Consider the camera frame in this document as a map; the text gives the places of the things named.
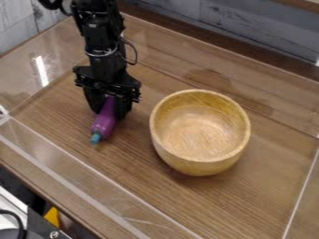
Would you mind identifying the purple toy eggplant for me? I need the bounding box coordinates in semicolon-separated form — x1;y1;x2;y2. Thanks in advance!
89;96;118;145

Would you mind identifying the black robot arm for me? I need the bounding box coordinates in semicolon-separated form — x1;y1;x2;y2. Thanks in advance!
37;0;140;120

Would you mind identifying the clear acrylic tray wall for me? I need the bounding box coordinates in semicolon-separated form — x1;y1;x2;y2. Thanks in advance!
0;114;202;239

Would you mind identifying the black cable bottom left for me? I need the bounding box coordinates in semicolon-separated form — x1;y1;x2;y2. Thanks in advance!
0;209;28;239

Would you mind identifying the yellow object under table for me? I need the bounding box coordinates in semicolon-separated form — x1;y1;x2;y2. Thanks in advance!
44;207;60;228

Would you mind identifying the brown wooden bowl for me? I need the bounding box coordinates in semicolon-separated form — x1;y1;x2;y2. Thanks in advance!
150;89;252;176

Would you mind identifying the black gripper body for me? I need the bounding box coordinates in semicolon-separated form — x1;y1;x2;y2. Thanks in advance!
72;56;140;103

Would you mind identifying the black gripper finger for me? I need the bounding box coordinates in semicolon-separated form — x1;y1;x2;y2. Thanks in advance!
115;96;132;120
84;88;106;114

